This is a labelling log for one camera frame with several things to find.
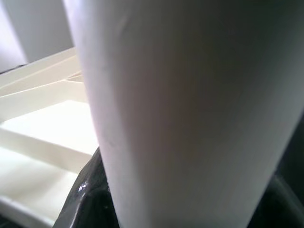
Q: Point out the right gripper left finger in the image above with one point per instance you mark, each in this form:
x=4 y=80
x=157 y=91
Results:
x=95 y=202

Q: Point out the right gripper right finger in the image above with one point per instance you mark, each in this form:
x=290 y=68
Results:
x=282 y=209

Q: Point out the white plastic table top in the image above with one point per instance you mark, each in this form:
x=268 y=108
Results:
x=35 y=166

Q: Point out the white plastic table leg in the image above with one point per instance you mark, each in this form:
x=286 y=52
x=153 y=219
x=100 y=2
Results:
x=190 y=107

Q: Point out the black cloth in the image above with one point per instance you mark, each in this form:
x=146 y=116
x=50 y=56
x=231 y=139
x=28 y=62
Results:
x=294 y=142

